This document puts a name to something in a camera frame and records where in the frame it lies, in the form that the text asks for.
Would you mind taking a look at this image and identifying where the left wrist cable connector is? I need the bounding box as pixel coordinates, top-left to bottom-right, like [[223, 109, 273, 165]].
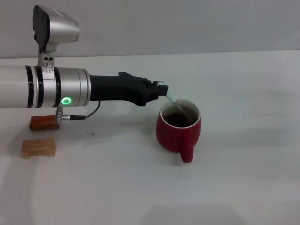
[[55, 106, 86, 124]]

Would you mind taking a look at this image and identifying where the dark brown wooden block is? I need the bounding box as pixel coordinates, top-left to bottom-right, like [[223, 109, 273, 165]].
[[29, 114, 60, 131]]

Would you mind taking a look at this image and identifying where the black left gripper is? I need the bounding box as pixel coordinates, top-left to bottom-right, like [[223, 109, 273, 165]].
[[90, 71, 170, 107]]

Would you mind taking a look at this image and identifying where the light wooden block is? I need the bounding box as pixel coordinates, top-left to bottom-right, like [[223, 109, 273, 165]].
[[21, 138, 57, 159]]

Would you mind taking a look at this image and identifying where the metal spoon with pale handle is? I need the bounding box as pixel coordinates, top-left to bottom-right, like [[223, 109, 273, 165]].
[[157, 81, 186, 118]]

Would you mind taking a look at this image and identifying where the dark coffee liquid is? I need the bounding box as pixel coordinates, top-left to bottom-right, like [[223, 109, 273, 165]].
[[162, 112, 196, 128]]

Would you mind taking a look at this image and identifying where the red ceramic mug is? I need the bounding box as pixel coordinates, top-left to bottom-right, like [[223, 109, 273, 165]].
[[156, 99, 202, 164]]

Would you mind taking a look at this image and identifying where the grey left wrist cable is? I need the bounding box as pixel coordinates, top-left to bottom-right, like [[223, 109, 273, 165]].
[[84, 100, 102, 119]]

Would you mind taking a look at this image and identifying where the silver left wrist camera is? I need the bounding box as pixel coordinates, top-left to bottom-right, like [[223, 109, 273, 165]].
[[32, 4, 81, 74]]

